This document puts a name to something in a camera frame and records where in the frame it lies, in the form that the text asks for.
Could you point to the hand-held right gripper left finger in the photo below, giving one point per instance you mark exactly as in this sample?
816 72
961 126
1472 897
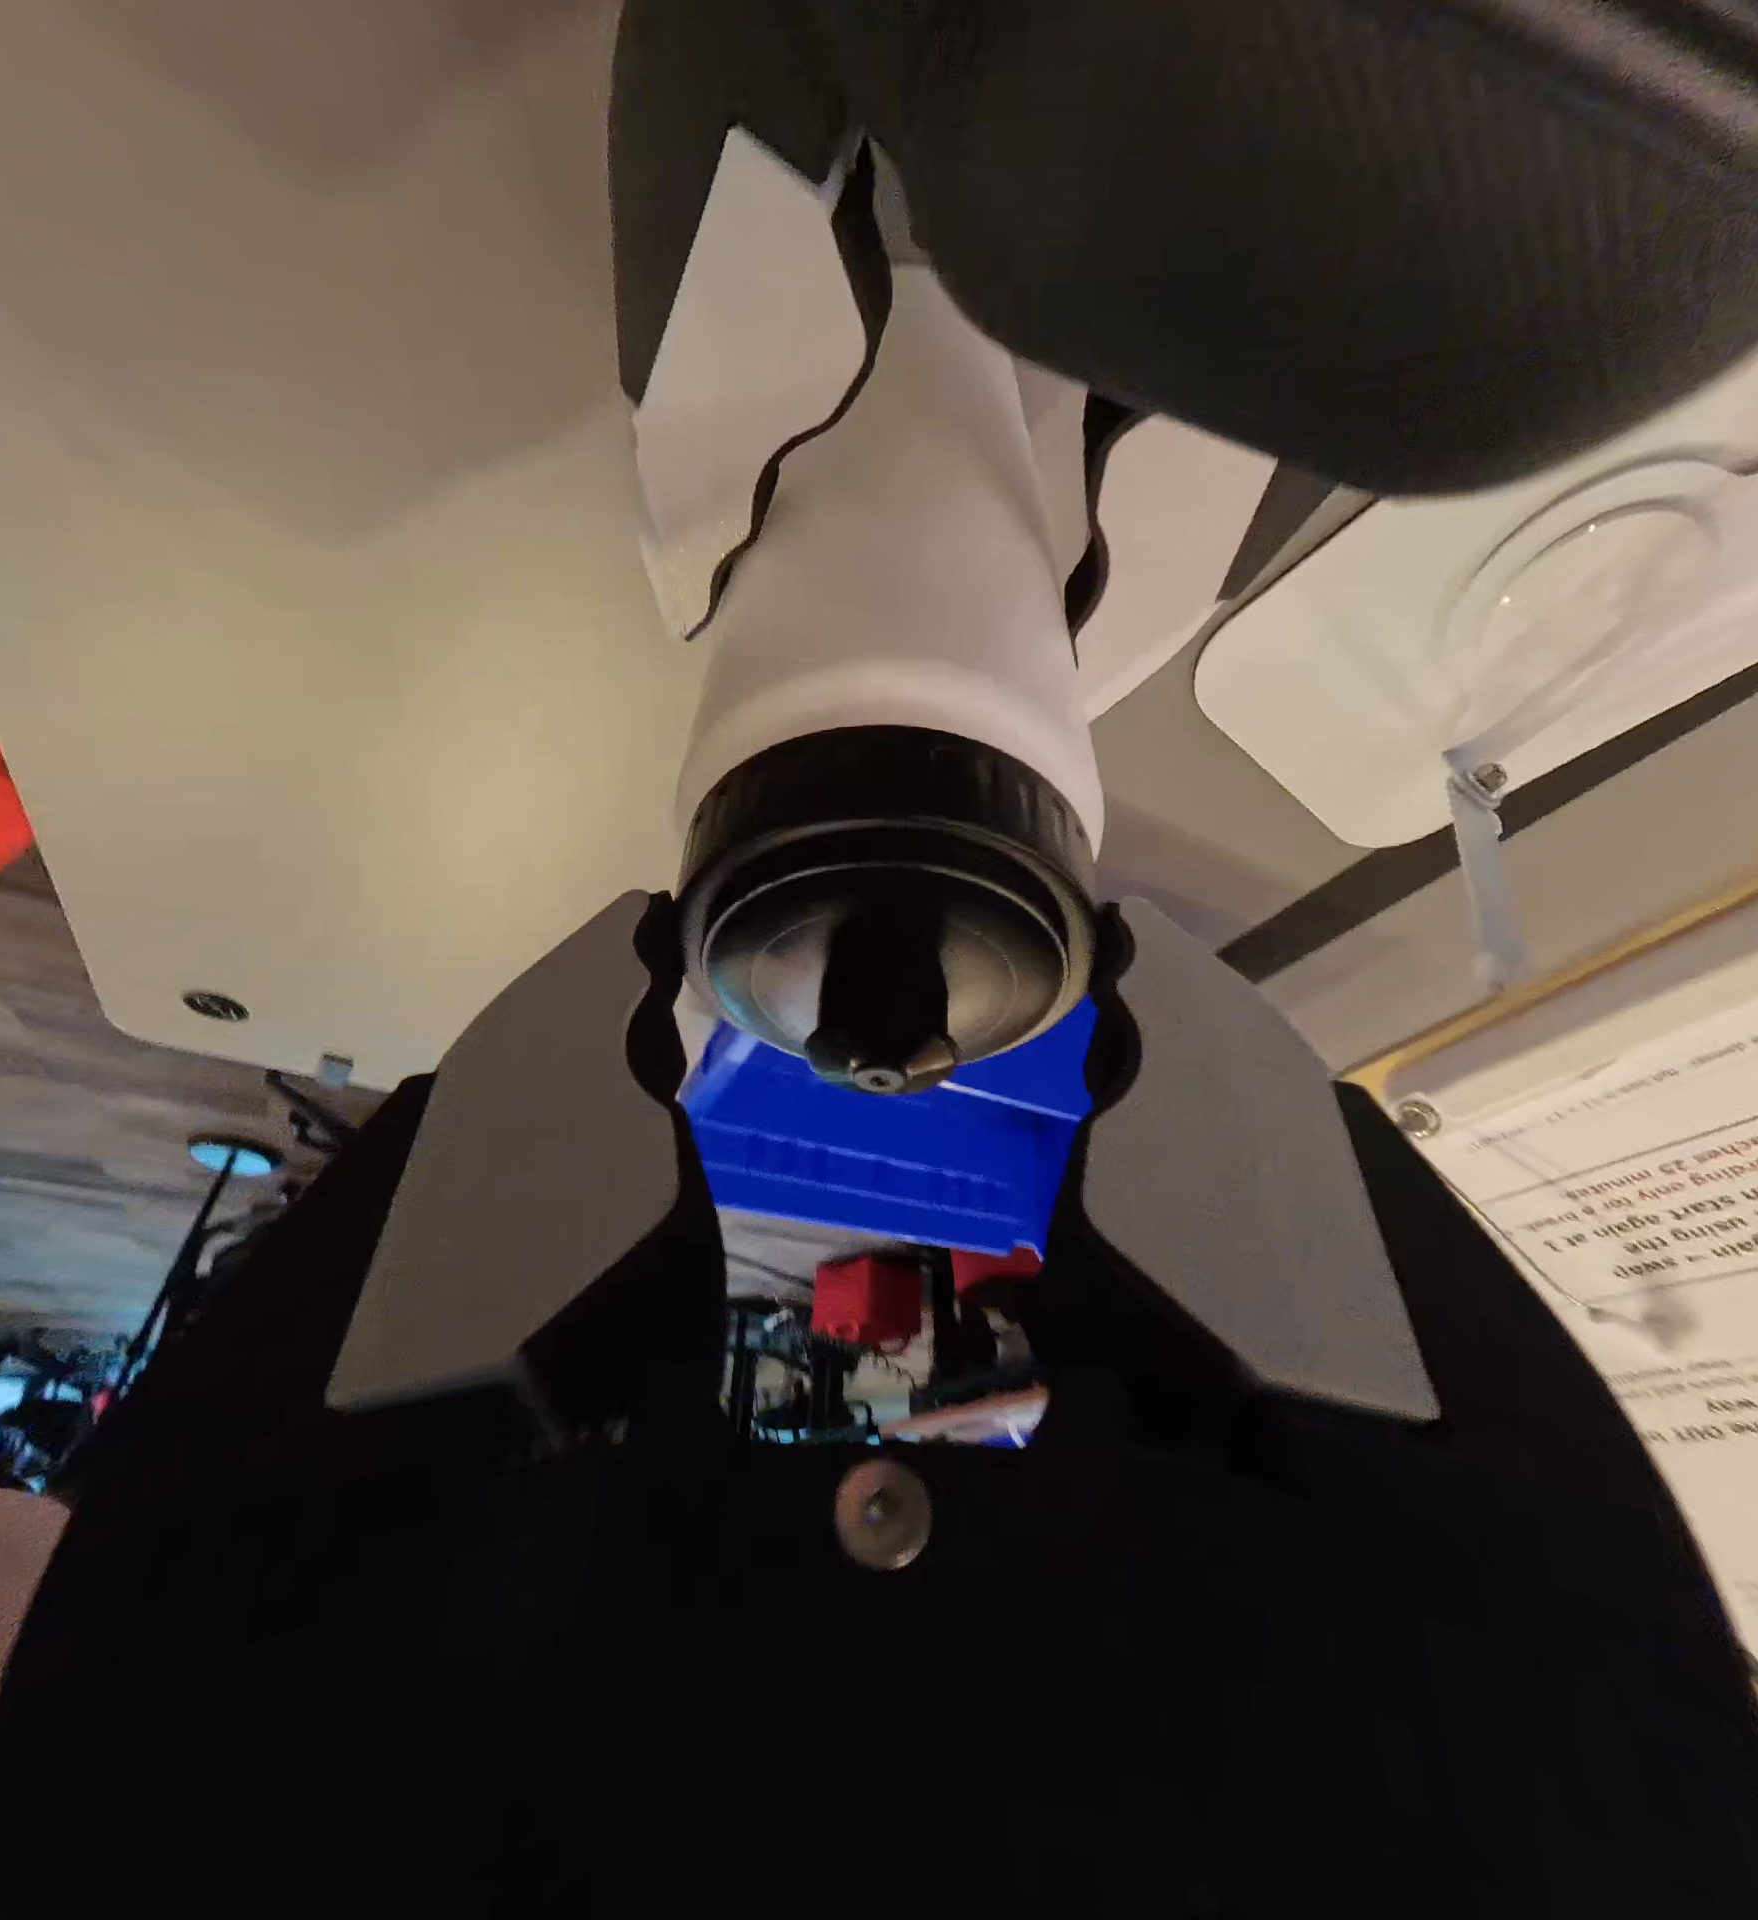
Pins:
504 1186

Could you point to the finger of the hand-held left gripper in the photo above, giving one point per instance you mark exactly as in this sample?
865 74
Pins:
745 361
1179 542

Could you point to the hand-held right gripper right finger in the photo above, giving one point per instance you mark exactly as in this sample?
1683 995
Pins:
1255 1200

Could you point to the white bottle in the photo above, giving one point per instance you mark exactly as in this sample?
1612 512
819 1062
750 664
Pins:
879 601

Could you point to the blue plastic bin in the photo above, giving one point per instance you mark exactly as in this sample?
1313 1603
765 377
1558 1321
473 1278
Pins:
879 1141

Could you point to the black bottle lid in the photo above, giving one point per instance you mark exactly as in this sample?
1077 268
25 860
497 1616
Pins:
886 930

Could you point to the black round base pole stand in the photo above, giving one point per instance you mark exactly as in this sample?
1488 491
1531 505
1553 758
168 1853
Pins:
235 1156

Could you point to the wooden display board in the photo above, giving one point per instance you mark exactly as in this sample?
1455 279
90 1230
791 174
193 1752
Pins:
1479 1022

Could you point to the red container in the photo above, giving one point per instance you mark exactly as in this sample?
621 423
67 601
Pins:
879 1298

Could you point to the clear round stand foot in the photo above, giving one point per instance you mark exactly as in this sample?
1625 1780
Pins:
1568 585

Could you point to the printed paper sheet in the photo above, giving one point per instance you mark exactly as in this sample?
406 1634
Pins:
1689 1261

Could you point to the white stand post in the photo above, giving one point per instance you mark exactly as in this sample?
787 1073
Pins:
1487 873

